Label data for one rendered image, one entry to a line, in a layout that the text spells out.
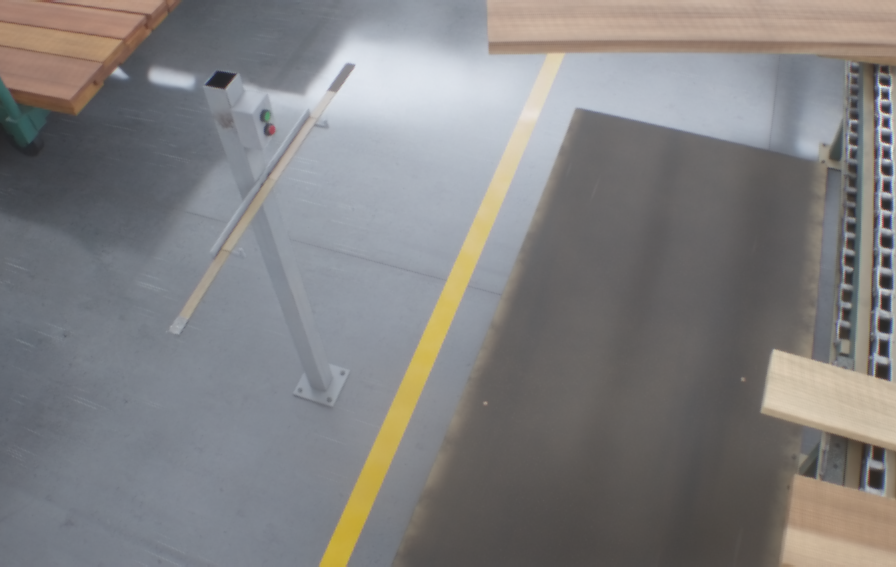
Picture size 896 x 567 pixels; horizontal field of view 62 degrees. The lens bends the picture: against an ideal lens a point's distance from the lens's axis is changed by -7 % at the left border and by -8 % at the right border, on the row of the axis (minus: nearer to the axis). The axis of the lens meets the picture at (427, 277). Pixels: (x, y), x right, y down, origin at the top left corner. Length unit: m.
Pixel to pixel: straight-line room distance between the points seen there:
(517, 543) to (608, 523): 0.28
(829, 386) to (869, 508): 0.28
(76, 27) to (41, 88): 0.41
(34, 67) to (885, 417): 3.26
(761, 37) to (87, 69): 2.52
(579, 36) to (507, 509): 1.43
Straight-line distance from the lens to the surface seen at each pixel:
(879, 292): 2.07
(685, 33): 2.51
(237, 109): 1.77
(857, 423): 1.82
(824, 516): 1.70
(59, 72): 3.53
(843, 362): 1.95
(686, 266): 3.05
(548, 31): 2.45
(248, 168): 1.91
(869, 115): 2.58
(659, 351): 2.81
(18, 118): 3.54
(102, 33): 3.66
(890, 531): 1.74
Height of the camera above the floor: 2.35
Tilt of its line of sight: 53 degrees down
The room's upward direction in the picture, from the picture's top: 6 degrees counter-clockwise
